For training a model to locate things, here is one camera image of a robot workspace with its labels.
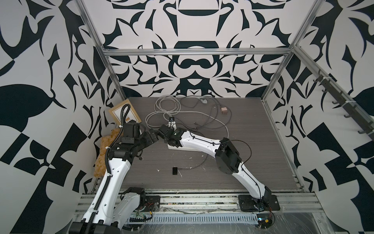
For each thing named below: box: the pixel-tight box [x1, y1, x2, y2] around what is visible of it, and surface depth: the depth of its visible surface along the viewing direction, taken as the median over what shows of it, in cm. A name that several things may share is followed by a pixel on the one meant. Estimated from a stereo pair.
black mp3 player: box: [172, 166, 178, 176], surface depth 86 cm
